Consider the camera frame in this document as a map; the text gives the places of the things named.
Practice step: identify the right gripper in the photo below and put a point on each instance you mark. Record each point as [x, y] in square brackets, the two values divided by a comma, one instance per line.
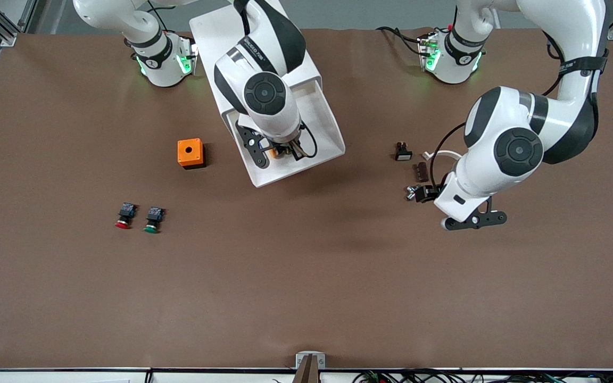
[287, 148]

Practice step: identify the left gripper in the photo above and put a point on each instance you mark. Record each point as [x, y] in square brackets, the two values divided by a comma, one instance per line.
[430, 192]

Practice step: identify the white drawer with scuffed lip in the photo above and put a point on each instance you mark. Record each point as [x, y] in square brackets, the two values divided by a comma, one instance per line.
[322, 122]

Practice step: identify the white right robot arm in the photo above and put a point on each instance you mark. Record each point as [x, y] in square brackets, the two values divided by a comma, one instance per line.
[264, 64]

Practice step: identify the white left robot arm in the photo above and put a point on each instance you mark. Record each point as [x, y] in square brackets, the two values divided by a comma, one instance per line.
[519, 127]

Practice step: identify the white drawer cabinet housing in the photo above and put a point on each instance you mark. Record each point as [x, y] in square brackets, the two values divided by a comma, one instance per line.
[205, 37]

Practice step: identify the green push button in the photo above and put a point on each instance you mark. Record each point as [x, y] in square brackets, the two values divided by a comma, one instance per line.
[153, 219]

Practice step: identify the red push button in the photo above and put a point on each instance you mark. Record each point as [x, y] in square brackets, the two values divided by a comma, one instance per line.
[125, 215]

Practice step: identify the brown terminal block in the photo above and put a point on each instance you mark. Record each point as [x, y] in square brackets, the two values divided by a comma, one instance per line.
[422, 172]

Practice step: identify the orange box with hole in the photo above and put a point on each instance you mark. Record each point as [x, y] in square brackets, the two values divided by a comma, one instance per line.
[189, 151]

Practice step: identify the white curved plastic bracket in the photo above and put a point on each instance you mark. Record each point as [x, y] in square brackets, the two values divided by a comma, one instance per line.
[445, 153]

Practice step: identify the black switch with white face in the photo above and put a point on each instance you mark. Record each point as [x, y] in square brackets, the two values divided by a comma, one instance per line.
[403, 153]

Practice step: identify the grey camera mount plate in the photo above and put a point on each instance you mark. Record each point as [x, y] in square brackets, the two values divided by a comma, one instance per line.
[310, 363]

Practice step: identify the white table edge rail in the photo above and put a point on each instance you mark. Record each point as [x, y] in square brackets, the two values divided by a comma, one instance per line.
[72, 376]

